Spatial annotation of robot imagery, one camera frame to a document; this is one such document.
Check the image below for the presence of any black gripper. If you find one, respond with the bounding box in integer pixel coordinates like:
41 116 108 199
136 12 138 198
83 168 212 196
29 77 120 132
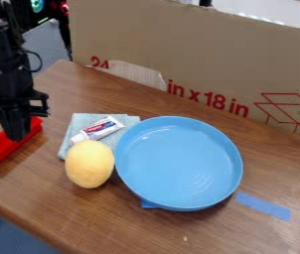
0 89 50 141

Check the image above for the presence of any red plastic block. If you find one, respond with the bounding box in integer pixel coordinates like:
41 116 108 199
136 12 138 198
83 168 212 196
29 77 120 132
0 116 43 163

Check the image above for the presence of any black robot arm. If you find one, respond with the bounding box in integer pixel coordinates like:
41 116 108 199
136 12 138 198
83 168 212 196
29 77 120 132
0 0 50 142

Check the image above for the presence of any light blue cloth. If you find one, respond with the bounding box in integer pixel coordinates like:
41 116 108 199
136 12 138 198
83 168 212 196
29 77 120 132
58 113 141 160

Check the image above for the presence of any yellow lemon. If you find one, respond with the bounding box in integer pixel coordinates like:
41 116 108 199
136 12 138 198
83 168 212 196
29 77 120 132
66 140 114 189

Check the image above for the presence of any small toothpaste tube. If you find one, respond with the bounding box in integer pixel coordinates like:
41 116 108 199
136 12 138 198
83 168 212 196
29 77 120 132
71 116 125 144

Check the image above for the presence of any grey fabric chair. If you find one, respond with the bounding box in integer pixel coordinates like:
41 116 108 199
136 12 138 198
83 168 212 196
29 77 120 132
25 21 70 75

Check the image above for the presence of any blue tape under plate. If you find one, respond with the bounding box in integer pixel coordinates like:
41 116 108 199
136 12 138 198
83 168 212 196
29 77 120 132
141 199 161 209

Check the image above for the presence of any blue round plate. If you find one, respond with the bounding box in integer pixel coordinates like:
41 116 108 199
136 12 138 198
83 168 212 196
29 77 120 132
116 116 243 211

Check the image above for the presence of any large cardboard box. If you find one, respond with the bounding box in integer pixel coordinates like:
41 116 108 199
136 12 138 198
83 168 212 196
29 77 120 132
69 0 300 134

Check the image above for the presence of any blue tape strip right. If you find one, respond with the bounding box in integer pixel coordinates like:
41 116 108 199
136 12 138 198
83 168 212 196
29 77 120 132
235 191 292 221

